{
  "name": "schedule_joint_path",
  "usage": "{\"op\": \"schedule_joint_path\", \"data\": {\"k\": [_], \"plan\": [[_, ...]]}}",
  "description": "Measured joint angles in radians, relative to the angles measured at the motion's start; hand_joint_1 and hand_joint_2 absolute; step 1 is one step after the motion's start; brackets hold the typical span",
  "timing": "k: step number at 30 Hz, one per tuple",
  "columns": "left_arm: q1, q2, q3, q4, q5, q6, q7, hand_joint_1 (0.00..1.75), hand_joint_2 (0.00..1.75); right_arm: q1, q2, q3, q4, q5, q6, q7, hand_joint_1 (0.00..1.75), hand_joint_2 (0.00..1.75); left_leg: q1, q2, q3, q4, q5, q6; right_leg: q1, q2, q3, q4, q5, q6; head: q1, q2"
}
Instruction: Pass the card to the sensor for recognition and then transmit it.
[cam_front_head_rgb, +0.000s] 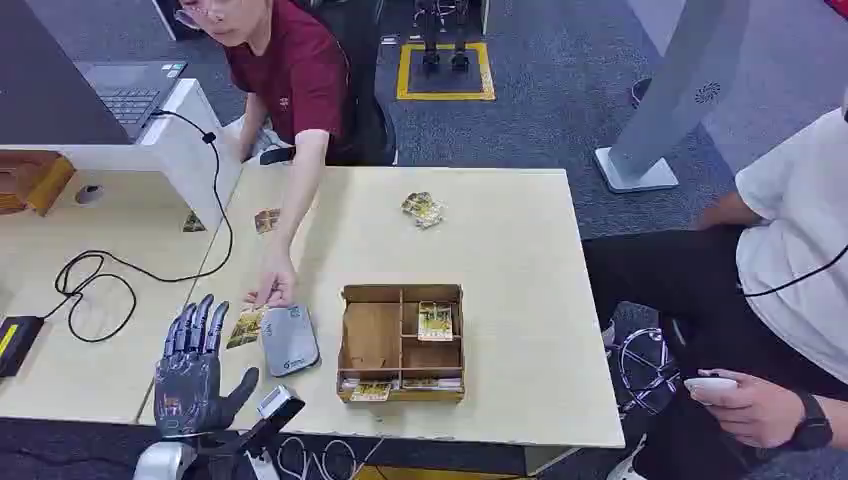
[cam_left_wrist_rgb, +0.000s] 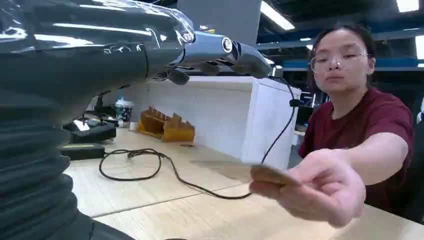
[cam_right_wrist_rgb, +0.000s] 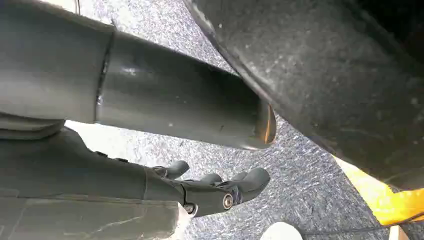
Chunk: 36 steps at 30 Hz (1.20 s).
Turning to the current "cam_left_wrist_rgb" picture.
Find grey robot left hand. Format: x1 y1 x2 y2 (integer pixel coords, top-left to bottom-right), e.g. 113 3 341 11
0 0 273 128

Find person's left hand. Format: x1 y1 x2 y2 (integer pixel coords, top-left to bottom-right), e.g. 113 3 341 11
248 148 367 229

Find thin tan card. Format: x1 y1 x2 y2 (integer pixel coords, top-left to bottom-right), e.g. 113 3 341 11
190 159 301 187

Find patterned drink cup with lid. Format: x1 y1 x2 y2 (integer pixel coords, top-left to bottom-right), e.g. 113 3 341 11
114 97 134 129

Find black device with screen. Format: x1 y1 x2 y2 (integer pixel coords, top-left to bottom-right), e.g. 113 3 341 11
62 118 118 145

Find person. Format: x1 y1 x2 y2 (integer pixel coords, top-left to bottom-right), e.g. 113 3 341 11
297 22 424 223

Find wooden card box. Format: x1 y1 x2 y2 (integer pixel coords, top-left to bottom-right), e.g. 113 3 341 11
136 106 196 144

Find flat black box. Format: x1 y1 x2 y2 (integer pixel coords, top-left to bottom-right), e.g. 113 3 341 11
59 143 107 162

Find white partition panel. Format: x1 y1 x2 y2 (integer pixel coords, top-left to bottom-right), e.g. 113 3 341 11
130 75 303 170

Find small webcam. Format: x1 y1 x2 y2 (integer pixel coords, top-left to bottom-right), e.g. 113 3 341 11
270 65 285 79

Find eyeglasses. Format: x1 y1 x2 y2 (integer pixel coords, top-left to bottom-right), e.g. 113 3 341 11
308 52 373 74

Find ribbed grey left arm sleeve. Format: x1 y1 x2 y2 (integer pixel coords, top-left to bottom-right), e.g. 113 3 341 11
0 88 135 240

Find long ceiling light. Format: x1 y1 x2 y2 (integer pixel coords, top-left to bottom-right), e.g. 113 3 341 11
259 0 296 32

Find square ceiling light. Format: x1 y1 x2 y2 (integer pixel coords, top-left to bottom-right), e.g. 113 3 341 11
395 0 421 14

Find black cable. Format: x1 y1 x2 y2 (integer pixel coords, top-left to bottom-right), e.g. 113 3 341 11
98 76 301 201

